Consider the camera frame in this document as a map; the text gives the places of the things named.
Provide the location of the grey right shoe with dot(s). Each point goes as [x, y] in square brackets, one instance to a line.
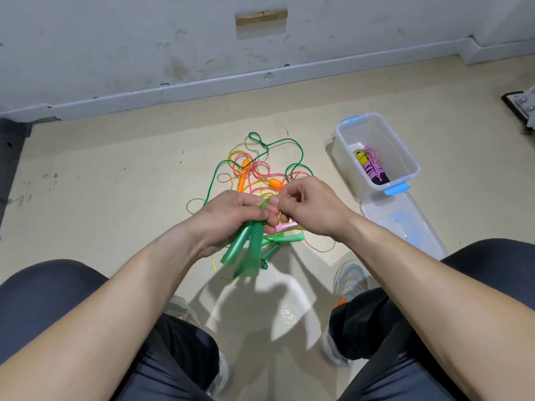
[349, 284]

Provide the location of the clear plastic box lid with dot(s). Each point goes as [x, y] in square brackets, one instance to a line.
[409, 225]

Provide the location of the grey left shoe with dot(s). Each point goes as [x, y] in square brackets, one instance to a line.
[180, 309]

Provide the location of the person's left hand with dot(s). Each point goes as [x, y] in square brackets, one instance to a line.
[224, 223]

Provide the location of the black shorts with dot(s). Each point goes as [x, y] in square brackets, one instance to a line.
[42, 296]

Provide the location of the person's left forearm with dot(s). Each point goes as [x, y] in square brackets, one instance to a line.
[92, 321]

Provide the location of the clear storage box blue latches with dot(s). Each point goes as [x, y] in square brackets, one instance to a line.
[401, 150]

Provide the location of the black metal rack frame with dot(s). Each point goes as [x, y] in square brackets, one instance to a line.
[12, 163]

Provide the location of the small wooden wall block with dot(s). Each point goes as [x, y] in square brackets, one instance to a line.
[261, 17]

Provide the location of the person's right forearm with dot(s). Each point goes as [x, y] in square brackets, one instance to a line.
[451, 296]

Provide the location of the person's right hand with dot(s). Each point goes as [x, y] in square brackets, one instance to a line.
[316, 206]

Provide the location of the grey shoe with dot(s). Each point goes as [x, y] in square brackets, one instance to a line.
[180, 309]
[349, 284]

